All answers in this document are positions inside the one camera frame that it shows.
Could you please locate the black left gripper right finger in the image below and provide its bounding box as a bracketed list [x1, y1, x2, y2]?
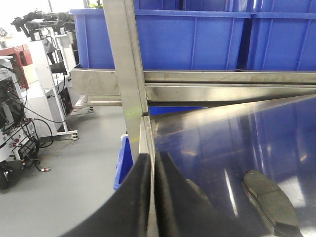
[155, 152, 271, 237]

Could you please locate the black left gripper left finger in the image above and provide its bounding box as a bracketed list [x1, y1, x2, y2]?
[63, 154, 151, 237]

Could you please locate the dark grey brake pad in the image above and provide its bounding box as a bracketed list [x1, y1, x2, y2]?
[242, 170, 302, 237]

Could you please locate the blue bin on floor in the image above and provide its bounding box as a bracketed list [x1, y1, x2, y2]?
[114, 134, 133, 191]

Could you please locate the white robot cart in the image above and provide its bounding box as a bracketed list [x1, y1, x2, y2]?
[0, 11, 79, 190]

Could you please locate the blue plastic bin left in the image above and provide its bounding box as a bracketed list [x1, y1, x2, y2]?
[70, 8, 251, 70]

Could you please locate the blue plastic bin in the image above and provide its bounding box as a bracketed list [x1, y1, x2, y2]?
[70, 8, 251, 70]
[237, 0, 316, 71]

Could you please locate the blue plastic bin right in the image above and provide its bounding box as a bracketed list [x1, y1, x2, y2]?
[237, 0, 316, 71]

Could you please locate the stainless steel rack frame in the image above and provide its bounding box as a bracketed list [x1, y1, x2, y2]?
[71, 0, 316, 158]

